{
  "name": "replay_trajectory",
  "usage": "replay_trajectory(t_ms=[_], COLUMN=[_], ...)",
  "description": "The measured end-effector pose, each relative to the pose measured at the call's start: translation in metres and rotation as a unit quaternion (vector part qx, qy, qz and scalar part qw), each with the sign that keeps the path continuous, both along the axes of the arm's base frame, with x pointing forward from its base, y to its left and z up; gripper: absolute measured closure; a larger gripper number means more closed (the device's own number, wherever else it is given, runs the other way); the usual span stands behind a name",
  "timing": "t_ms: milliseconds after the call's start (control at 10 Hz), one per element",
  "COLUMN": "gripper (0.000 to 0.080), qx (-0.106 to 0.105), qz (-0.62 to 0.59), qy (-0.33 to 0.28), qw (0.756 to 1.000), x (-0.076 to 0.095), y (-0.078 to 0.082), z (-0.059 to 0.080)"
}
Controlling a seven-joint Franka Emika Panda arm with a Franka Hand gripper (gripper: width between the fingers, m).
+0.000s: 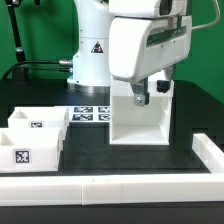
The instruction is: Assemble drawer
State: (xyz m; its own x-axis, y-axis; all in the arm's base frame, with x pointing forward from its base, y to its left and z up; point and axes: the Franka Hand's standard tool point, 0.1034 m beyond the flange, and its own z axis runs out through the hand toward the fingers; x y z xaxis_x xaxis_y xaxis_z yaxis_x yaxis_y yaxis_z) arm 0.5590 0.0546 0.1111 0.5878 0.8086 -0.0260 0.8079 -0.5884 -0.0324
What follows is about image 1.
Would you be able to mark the white fence rail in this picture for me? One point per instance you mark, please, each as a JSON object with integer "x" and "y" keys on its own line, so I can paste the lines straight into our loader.
{"x": 209, "y": 153}
{"x": 118, "y": 189}

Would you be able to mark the white marker base plate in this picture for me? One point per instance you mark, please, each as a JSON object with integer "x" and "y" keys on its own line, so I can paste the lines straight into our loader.
{"x": 89, "y": 114}

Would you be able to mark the black camera stand pole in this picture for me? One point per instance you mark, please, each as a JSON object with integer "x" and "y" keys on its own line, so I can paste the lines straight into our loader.
{"x": 19, "y": 73}

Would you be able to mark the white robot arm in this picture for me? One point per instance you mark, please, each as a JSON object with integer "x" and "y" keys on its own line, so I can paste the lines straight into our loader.
{"x": 90, "y": 64}

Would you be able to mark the white front drawer box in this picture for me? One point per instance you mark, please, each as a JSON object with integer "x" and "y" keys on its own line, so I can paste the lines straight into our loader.
{"x": 30, "y": 149}

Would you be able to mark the white drawer cabinet frame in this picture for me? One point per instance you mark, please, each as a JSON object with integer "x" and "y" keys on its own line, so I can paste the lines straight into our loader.
{"x": 135, "y": 125}

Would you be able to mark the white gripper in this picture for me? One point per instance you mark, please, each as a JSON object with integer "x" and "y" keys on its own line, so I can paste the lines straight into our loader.
{"x": 139, "y": 48}

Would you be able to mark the white rear drawer box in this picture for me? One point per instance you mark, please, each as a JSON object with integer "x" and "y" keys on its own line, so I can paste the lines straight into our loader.
{"x": 40, "y": 117}

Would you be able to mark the white right fence rail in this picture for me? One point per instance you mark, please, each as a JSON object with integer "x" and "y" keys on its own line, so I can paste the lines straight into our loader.
{"x": 209, "y": 153}

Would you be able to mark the white front fence rail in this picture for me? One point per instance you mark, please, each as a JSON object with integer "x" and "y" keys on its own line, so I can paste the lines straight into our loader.
{"x": 118, "y": 189}

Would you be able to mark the white drawer box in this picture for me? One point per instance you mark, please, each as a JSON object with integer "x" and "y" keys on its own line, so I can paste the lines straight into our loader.
{"x": 40, "y": 117}
{"x": 30, "y": 149}

